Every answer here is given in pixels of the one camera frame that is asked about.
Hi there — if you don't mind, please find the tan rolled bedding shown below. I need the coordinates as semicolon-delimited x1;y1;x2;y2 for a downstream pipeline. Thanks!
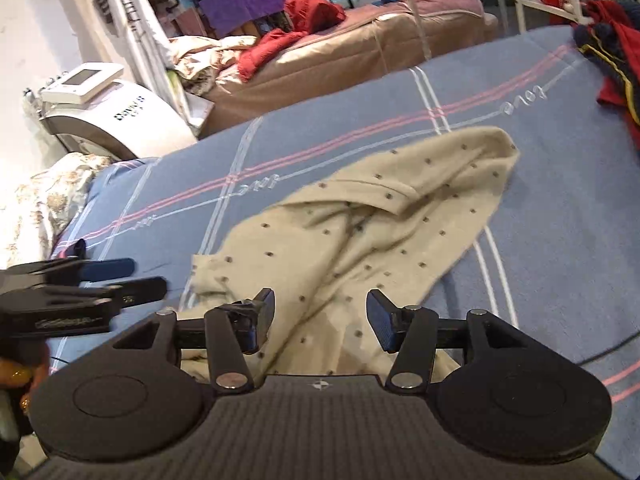
197;7;501;138

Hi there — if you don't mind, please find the floral quilt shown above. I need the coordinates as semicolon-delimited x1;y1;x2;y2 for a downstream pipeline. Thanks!
0;152;113;271

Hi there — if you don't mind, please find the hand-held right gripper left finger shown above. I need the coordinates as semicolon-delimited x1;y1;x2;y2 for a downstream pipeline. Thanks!
112;287;277;395

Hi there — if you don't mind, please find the beige dotted garment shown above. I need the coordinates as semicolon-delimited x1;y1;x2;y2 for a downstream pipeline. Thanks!
180;126;522;383

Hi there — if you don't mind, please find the white metal frame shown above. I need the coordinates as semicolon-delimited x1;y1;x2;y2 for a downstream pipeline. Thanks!
511;0;583;33

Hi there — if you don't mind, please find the white banner with black print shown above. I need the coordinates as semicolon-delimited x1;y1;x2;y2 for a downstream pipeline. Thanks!
82;0;176;106

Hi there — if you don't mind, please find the white machine with screen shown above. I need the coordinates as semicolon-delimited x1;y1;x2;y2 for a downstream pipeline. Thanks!
22;62;198;161

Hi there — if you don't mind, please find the clear plastic pole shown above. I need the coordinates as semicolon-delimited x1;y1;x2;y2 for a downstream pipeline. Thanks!
405;0;433;61

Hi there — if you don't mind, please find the blue striped bed sheet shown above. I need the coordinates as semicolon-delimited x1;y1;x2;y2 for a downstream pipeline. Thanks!
50;25;640;480

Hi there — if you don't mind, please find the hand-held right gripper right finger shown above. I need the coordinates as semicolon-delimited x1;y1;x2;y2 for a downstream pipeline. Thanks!
365;289;527;395

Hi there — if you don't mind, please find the pile of red navy clothes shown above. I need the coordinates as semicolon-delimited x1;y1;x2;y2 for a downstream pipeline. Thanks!
572;0;640;151

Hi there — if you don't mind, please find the person's left hand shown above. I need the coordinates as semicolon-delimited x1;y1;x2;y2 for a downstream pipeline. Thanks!
0;352;51;413

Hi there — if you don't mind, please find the cream crumpled quilt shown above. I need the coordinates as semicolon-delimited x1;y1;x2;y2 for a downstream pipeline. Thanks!
170;35;258;98

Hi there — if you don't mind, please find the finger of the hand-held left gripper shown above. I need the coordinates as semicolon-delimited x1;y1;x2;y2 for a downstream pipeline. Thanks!
47;240;136;284
102;276;168;312

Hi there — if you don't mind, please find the red jacket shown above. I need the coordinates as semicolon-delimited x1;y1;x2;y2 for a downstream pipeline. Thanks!
236;0;347;81

